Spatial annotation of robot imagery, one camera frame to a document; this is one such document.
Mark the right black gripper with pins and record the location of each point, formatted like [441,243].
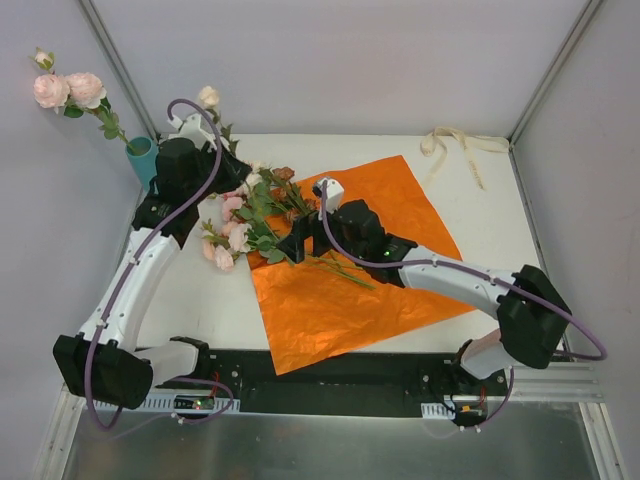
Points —
[310,232]

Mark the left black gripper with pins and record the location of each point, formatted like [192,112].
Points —
[230,167]

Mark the pink artificial flower bouquet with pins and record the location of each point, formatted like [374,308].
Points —
[249,217]

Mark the orange wrapping paper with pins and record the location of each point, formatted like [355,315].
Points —
[326,307]

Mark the cream single rose stem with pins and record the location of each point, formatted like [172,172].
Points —
[209,99]

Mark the pink two-bloom flower stem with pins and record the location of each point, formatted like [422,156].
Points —
[76,95]

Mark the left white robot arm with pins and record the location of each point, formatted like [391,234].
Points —
[104,361]

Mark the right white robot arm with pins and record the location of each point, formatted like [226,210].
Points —
[530,312]

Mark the teal cylindrical vase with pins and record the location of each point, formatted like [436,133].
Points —
[142,153]

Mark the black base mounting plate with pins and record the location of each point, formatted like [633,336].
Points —
[359,384]

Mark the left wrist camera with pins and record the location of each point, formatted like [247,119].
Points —
[191,128]

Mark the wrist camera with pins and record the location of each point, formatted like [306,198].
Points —
[191,128]
[329,192]

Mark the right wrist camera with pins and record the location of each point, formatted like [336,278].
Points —
[329,192]

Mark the left white cable duct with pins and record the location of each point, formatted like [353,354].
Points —
[189,404]

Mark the white cable duct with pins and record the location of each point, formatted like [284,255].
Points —
[438,411]
[189,404]

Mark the left aluminium frame post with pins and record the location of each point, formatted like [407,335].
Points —
[117,65]

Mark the aluminium frame post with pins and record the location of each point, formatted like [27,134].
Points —
[578,30]
[117,65]

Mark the right white cable duct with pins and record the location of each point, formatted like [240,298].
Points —
[438,411]

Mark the aluminium front rail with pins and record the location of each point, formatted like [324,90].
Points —
[561,382]

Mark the right aluminium frame post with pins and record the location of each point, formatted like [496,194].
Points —
[578,30]

